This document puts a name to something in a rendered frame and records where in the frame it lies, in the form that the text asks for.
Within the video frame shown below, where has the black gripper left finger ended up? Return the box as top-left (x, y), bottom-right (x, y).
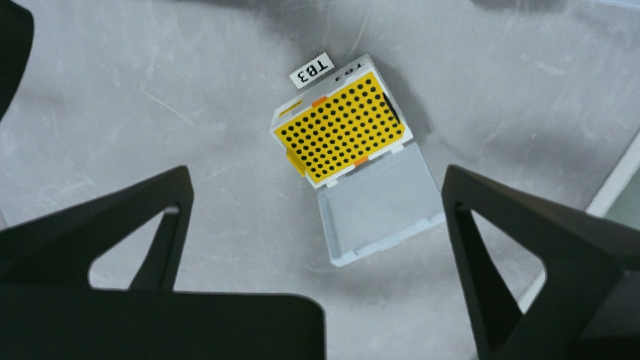
top-left (0, 165), bottom-right (195, 291)

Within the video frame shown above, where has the white pipette tip box with clear lid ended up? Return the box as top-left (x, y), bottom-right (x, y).
top-left (269, 52), bottom-right (445, 266)

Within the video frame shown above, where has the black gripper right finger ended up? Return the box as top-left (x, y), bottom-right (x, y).
top-left (441, 164), bottom-right (640, 360)

